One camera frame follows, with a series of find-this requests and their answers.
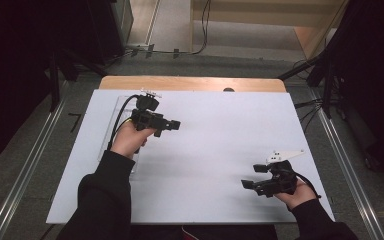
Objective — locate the person's dark clothed torso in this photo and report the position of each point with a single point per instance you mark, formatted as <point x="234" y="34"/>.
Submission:
<point x="213" y="233"/>

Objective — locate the wooden table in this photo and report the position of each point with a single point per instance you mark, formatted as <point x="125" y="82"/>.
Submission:
<point x="180" y="83"/>

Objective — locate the person's right hand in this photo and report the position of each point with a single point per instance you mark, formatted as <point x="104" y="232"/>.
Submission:
<point x="298" y="196"/>

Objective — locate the black metal stand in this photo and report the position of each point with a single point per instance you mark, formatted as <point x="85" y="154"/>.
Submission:
<point x="326" y="83"/>
<point x="55" y="86"/>

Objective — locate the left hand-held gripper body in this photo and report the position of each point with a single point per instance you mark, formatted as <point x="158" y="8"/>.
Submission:
<point x="145" y="115"/>

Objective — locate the white board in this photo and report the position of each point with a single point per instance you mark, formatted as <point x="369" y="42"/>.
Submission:
<point x="213" y="166"/>

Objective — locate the light wooden furniture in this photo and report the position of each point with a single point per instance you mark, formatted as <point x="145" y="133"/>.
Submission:
<point x="263" y="13"/>

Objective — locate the person's left hand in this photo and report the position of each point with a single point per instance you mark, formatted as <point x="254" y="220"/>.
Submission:
<point x="128" y="140"/>

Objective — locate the clear plastic container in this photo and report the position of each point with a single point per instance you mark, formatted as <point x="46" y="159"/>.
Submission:
<point x="105" y="146"/>

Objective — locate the dark curtain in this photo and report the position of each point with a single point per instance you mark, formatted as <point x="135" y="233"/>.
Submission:
<point x="376" y="83"/>
<point x="13" y="66"/>

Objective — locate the aluminium floor rail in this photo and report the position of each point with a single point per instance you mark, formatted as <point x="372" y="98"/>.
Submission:
<point x="26" y="166"/>
<point x="346" y="166"/>

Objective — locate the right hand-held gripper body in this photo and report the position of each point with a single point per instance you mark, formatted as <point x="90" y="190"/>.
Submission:
<point x="280" y="181"/>

